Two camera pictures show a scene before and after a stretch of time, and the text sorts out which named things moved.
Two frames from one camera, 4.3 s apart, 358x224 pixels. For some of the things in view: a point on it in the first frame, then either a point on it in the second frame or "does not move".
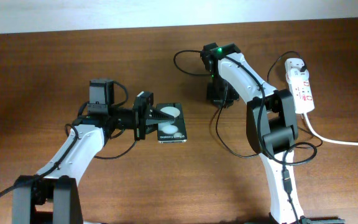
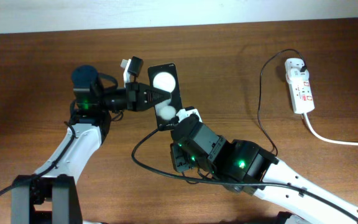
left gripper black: [143, 124] -> [137, 96]
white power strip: [301, 91] does not move
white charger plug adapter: [295, 75] does not move
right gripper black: [211, 95] -> [182, 162]
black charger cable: [268, 82] -> [303, 68]
